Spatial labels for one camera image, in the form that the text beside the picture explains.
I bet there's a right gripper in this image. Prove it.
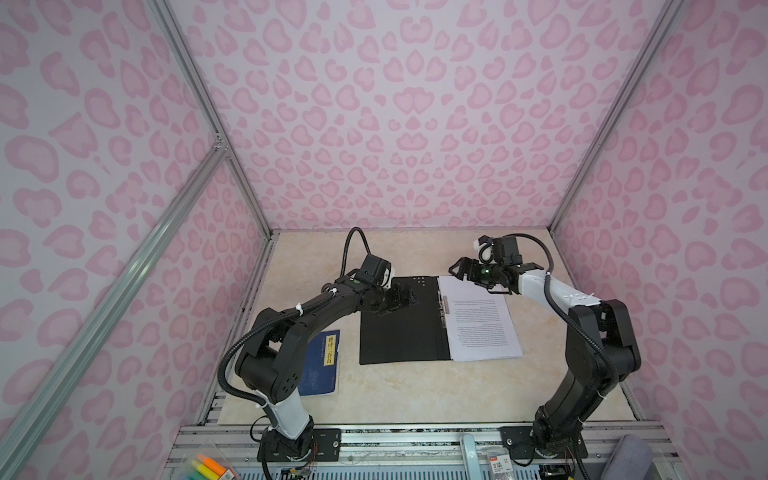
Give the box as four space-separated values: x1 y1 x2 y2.
448 256 506 289

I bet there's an orange and black folder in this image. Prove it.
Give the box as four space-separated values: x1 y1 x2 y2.
359 276 451 365

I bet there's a printed paper sheet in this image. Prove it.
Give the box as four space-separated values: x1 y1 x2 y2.
438 276 523 362

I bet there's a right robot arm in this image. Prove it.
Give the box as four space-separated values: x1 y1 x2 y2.
448 233 642 463

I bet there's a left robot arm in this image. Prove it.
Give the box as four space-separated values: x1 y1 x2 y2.
217 227 416 469

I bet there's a blue book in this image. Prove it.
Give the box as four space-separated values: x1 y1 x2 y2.
298 330 340 397

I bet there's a small red label bag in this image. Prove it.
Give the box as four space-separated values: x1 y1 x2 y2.
484 447 515 480

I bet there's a grey cloth roll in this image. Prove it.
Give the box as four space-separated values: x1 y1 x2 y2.
600 434 653 480

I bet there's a highlighter marker pack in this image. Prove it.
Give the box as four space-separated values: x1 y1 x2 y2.
178 449 241 480

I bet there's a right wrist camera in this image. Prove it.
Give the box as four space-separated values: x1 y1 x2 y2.
473 234 523 265

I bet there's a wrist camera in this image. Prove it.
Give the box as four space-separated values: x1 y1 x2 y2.
473 234 523 265
355 254 393 289

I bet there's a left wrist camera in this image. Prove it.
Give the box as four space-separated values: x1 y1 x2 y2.
355 254 393 289

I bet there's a light blue handle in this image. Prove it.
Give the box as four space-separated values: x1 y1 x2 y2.
459 433 483 480

